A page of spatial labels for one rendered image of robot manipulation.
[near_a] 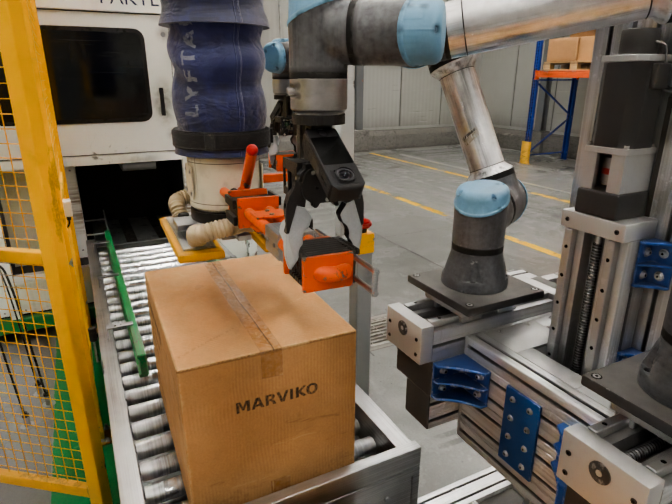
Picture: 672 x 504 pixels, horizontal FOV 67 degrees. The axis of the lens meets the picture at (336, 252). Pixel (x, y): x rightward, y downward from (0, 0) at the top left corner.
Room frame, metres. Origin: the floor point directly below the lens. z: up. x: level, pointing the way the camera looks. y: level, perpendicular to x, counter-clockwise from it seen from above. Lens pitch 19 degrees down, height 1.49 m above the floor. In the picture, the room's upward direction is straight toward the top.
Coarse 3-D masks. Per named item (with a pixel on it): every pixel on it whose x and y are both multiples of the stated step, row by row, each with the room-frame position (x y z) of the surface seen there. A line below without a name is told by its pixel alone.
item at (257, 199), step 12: (228, 192) 1.01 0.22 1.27; (240, 192) 1.02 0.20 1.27; (252, 192) 1.03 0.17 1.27; (264, 192) 1.04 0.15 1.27; (228, 204) 0.98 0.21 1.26; (240, 204) 0.94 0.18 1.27; (252, 204) 0.95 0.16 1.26; (264, 204) 0.96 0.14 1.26; (276, 204) 0.97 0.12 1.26; (228, 216) 0.99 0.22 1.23; (240, 216) 0.94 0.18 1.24; (240, 228) 0.94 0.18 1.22
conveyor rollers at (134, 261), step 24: (120, 264) 2.54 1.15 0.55; (144, 264) 2.58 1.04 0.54; (168, 264) 2.56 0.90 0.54; (192, 264) 2.54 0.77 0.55; (144, 288) 2.24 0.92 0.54; (120, 312) 1.96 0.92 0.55; (144, 312) 1.98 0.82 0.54; (120, 336) 1.77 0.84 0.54; (144, 336) 1.75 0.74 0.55; (120, 360) 1.60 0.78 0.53; (144, 384) 1.47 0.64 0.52; (144, 408) 1.30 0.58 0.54; (144, 432) 1.21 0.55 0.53; (168, 432) 1.19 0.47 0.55; (144, 456) 1.12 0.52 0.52; (168, 456) 1.09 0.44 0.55; (360, 456) 1.12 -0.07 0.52; (144, 480) 1.04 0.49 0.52; (168, 480) 1.01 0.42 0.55
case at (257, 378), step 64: (256, 256) 1.54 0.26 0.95; (192, 320) 1.09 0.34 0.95; (256, 320) 1.09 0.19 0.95; (320, 320) 1.09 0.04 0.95; (192, 384) 0.88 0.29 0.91; (256, 384) 0.93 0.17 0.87; (320, 384) 1.00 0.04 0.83; (192, 448) 0.87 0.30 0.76; (256, 448) 0.93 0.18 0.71; (320, 448) 1.00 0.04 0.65
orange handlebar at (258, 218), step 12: (264, 180) 1.30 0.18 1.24; (276, 180) 1.31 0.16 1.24; (252, 216) 0.90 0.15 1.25; (264, 216) 0.87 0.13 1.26; (276, 216) 0.88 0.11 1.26; (252, 228) 0.89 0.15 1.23; (264, 228) 0.83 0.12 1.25; (348, 264) 0.65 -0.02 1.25; (324, 276) 0.62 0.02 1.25; (336, 276) 0.62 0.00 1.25; (348, 276) 0.64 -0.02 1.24
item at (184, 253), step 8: (168, 224) 1.25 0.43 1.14; (168, 232) 1.18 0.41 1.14; (176, 232) 1.16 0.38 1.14; (184, 232) 1.16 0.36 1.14; (168, 240) 1.16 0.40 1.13; (176, 240) 1.12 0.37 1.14; (184, 240) 1.10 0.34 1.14; (216, 240) 1.12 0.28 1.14; (176, 248) 1.06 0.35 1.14; (184, 248) 1.04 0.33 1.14; (192, 248) 1.05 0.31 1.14; (200, 248) 1.05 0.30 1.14; (208, 248) 1.06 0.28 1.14; (216, 248) 1.06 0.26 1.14; (176, 256) 1.04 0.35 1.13; (184, 256) 1.02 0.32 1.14; (192, 256) 1.02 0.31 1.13; (200, 256) 1.03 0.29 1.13; (208, 256) 1.04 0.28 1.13; (216, 256) 1.04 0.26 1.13; (224, 256) 1.05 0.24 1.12
